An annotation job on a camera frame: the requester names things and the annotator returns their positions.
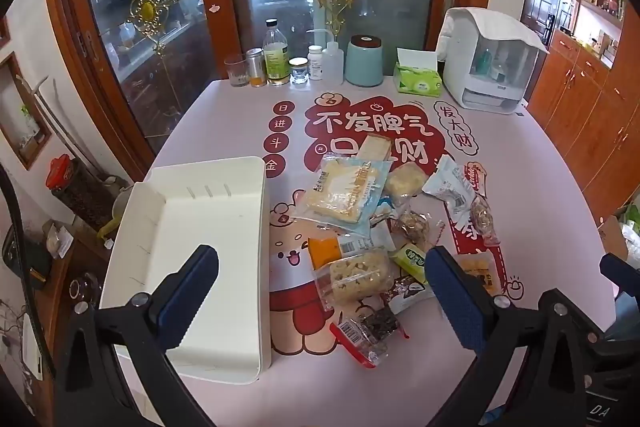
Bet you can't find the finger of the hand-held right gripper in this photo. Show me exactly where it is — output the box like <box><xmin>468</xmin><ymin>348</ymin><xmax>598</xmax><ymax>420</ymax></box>
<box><xmin>600</xmin><ymin>253</ymin><xmax>640</xmax><ymax>295</ymax></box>

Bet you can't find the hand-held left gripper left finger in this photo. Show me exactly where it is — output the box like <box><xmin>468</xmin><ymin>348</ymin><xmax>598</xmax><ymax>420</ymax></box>
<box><xmin>54</xmin><ymin>244</ymin><xmax>221</xmax><ymax>427</ymax></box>

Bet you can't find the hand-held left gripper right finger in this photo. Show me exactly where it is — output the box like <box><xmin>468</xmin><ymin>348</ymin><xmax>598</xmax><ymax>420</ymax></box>
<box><xmin>424</xmin><ymin>246</ymin><xmax>608</xmax><ymax>427</ymax></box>

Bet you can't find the yellow snack packet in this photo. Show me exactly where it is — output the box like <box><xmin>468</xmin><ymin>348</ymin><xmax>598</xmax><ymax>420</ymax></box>
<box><xmin>457</xmin><ymin>254</ymin><xmax>501</xmax><ymax>298</ymax></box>

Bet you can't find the white dark snack packet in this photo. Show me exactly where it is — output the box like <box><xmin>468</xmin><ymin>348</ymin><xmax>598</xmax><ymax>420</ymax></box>
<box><xmin>387</xmin><ymin>277</ymin><xmax>436</xmax><ymax>315</ymax></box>

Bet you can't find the green snack packet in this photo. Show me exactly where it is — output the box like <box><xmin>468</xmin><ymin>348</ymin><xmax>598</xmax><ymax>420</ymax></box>
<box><xmin>389</xmin><ymin>242</ymin><xmax>430</xmax><ymax>285</ymax></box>

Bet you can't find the white plastic storage tray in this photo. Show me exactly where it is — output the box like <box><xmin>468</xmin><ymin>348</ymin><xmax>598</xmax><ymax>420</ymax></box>
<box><xmin>98</xmin><ymin>156</ymin><xmax>272</xmax><ymax>383</ymax></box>

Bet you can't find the clear nut packet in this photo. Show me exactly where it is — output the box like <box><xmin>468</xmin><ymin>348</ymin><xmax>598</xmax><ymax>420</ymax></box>
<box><xmin>395</xmin><ymin>209</ymin><xmax>446</xmax><ymax>253</ymax></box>
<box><xmin>467</xmin><ymin>194</ymin><xmax>501</xmax><ymax>248</ymax></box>

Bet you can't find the rice crisp cake packet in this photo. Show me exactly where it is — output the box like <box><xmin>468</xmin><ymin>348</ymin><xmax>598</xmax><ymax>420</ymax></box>
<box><xmin>312</xmin><ymin>249</ymin><xmax>396</xmax><ymax>310</ymax></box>

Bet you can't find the red dark snack packet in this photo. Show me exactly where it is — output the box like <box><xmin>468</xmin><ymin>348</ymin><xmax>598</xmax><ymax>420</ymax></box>
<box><xmin>330</xmin><ymin>304</ymin><xmax>408</xmax><ymax>370</ymax></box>

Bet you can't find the white red snack packet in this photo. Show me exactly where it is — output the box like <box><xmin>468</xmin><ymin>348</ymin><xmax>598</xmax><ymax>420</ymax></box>
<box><xmin>422</xmin><ymin>155</ymin><xmax>488</xmax><ymax>210</ymax></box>

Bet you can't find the round rice puff packet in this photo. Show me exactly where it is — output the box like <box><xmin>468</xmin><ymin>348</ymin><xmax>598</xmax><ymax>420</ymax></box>
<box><xmin>382</xmin><ymin>162</ymin><xmax>431</xmax><ymax>200</ymax></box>

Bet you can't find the orange white snack packet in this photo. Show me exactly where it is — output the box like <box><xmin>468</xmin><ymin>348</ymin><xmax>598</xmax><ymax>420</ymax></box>
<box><xmin>307</xmin><ymin>224</ymin><xmax>396</xmax><ymax>270</ymax></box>

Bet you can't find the large clear cake packet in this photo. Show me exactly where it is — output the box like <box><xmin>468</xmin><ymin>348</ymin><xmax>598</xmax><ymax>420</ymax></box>
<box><xmin>291</xmin><ymin>154</ymin><xmax>394</xmax><ymax>238</ymax></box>

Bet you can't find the bread slice packet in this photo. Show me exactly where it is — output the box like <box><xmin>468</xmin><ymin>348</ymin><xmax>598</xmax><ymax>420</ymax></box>
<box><xmin>357</xmin><ymin>134</ymin><xmax>393</xmax><ymax>168</ymax></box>

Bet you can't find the cardboard box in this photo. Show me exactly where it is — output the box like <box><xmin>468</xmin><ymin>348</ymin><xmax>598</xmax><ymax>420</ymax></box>
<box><xmin>597</xmin><ymin>216</ymin><xmax>631</xmax><ymax>263</ymax></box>

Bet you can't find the pink printed table cover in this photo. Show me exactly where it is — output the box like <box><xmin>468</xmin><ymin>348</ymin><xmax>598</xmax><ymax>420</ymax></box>
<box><xmin>102</xmin><ymin>79</ymin><xmax>618</xmax><ymax>427</ymax></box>

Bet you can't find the glass jar red lid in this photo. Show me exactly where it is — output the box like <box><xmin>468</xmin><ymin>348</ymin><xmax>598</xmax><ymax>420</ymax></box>
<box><xmin>46</xmin><ymin>154</ymin><xmax>118</xmax><ymax>233</ymax></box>

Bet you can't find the wooden floor cabinet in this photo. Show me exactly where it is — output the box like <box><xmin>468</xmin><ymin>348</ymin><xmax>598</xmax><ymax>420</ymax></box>
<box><xmin>527</xmin><ymin>29</ymin><xmax>640</xmax><ymax>218</ymax></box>

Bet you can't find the green tissue box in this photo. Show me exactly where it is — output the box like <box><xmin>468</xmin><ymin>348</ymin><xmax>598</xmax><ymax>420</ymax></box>
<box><xmin>392</xmin><ymin>47</ymin><xmax>443</xmax><ymax>96</ymax></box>

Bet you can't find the clear glass cup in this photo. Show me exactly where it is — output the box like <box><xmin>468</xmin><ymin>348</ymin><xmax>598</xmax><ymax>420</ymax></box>
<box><xmin>224</xmin><ymin>55</ymin><xmax>251</xmax><ymax>88</ymax></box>

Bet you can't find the small metal can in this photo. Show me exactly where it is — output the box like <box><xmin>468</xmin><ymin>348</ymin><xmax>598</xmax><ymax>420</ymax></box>
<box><xmin>245</xmin><ymin>48</ymin><xmax>266</xmax><ymax>86</ymax></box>

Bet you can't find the white desktop organizer box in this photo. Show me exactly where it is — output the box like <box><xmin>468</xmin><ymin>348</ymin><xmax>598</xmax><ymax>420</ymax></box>
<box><xmin>436</xmin><ymin>7</ymin><xmax>549</xmax><ymax>115</ymax></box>

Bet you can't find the teal canister brown lid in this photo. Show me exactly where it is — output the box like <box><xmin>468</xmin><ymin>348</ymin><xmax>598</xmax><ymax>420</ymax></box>
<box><xmin>345</xmin><ymin>35</ymin><xmax>385</xmax><ymax>88</ymax></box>

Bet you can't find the small glass jar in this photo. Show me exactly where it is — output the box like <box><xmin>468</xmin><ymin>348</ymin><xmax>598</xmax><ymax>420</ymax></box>
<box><xmin>289</xmin><ymin>57</ymin><xmax>309</xmax><ymax>85</ymax></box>

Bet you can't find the glass bottle green label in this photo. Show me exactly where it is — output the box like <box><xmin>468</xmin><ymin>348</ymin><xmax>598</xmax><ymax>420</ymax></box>
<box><xmin>263</xmin><ymin>19</ymin><xmax>291</xmax><ymax>86</ymax></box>

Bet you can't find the dark wooden entry door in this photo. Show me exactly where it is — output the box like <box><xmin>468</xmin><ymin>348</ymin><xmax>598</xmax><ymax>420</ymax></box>
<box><xmin>522</xmin><ymin>0</ymin><xmax>568</xmax><ymax>48</ymax></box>

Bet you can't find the white squeeze bottle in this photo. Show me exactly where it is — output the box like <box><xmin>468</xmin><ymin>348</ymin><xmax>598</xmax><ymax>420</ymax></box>
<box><xmin>306</xmin><ymin>29</ymin><xmax>346</xmax><ymax>84</ymax></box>

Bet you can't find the white pill bottle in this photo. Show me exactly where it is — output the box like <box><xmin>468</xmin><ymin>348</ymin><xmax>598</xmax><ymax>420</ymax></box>
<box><xmin>307</xmin><ymin>45</ymin><xmax>325</xmax><ymax>81</ymax></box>

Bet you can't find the small gold door ornament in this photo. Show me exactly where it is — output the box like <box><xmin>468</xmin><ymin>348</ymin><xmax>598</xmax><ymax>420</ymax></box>
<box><xmin>131</xmin><ymin>0</ymin><xmax>173</xmax><ymax>55</ymax></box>

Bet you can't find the wooden wall frame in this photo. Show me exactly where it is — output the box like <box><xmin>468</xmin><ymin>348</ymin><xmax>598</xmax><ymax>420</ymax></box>
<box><xmin>0</xmin><ymin>52</ymin><xmax>53</xmax><ymax>170</ymax></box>

